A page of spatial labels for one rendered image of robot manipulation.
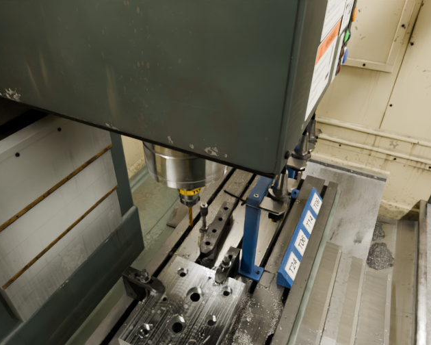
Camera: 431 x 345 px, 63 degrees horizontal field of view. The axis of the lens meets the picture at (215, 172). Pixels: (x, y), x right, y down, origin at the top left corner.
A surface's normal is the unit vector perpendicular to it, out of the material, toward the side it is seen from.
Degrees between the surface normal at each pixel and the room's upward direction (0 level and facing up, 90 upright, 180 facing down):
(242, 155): 90
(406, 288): 17
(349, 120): 90
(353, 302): 8
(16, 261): 90
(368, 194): 24
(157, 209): 0
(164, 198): 0
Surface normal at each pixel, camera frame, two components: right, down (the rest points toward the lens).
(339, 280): 0.07, -0.86
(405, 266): -0.26, -0.84
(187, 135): -0.43, 0.54
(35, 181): 0.90, 0.28
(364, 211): -0.17, -0.50
